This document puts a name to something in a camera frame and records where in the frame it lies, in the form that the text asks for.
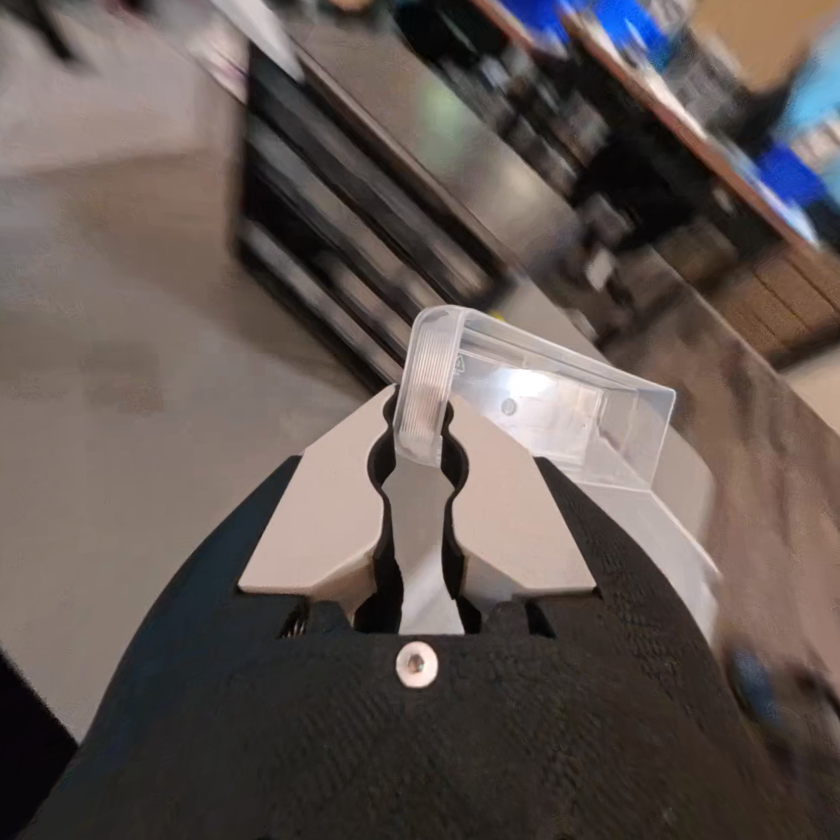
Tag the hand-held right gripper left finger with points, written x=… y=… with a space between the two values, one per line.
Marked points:
x=315 y=525

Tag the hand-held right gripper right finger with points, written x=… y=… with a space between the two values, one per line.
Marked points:
x=518 y=525

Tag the small clear plastic drawer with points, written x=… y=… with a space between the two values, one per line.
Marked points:
x=558 y=407

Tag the rows of clear cabinet drawers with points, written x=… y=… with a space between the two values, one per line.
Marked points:
x=315 y=197

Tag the black drawer cabinet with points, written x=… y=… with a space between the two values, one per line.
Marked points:
x=459 y=170

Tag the grey desk with wooden edge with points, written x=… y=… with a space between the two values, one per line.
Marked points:
x=689 y=124

